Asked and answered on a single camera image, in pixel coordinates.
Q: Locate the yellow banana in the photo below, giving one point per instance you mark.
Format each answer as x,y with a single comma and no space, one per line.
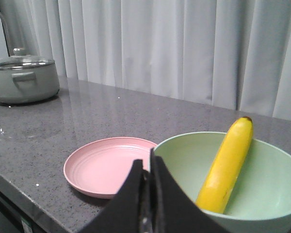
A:
226,166

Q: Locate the green bowl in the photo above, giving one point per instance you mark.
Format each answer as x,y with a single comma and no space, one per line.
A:
261,199

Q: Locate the curved metal faucet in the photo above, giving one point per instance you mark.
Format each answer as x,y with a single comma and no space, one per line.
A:
6,35

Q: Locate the glass pot lid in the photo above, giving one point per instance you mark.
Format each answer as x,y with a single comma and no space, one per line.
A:
21,60

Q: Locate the pink plate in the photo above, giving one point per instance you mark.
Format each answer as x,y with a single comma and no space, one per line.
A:
99,169

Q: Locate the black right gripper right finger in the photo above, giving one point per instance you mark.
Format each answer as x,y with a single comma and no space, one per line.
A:
168,209

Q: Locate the grey-green cooking pot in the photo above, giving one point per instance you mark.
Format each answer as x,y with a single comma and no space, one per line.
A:
28,85

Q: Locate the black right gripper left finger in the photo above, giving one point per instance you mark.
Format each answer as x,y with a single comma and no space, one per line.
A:
121,214

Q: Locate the grey-green curtain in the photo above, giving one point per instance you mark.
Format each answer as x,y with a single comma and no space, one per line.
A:
234,54

